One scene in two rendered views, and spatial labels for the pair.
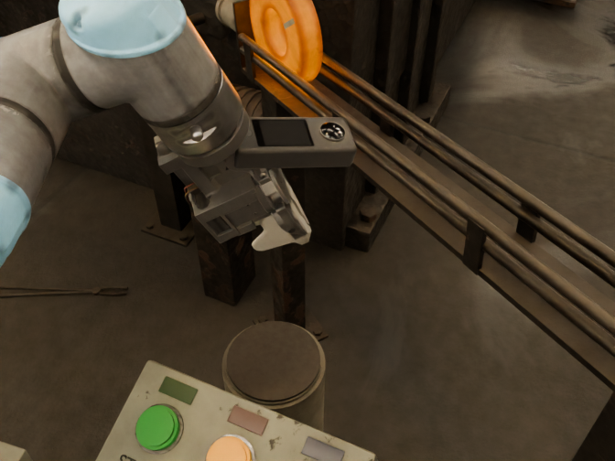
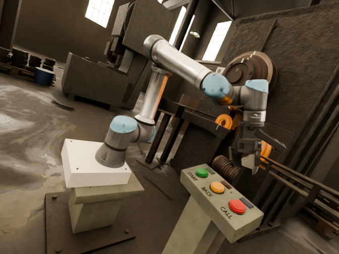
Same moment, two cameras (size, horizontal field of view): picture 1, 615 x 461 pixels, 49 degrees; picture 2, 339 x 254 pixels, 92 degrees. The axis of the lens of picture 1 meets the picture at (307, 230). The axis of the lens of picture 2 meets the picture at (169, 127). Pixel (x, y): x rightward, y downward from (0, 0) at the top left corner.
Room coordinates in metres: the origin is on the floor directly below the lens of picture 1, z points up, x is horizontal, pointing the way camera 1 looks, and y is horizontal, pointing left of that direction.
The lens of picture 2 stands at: (-0.23, 0.01, 0.81)
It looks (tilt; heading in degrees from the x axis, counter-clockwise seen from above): 11 degrees down; 30
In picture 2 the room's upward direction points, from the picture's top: 23 degrees clockwise
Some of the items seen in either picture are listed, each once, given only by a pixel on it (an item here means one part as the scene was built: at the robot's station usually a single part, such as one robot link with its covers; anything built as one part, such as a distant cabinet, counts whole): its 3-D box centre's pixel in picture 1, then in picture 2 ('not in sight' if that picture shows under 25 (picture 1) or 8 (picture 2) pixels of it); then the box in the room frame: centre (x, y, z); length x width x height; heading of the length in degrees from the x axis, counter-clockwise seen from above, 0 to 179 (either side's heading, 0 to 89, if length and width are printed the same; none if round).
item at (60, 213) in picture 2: not in sight; (96, 198); (0.34, 0.59, 0.13); 0.40 x 0.40 x 0.26; 72
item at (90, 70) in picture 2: not in sight; (94, 81); (1.75, 3.17, 0.39); 1.03 x 0.83 x 0.79; 159
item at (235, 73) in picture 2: not in sight; (236, 76); (1.14, 0.42, 1.11); 0.28 x 0.06 x 0.28; 65
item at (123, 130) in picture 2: not in sight; (122, 130); (0.34, 0.58, 0.54); 0.13 x 0.12 x 0.14; 178
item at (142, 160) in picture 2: not in sight; (158, 132); (1.21, 0.94, 0.36); 0.26 x 0.20 x 0.72; 100
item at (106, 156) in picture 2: not in sight; (113, 150); (0.33, 0.59, 0.43); 0.15 x 0.15 x 0.10
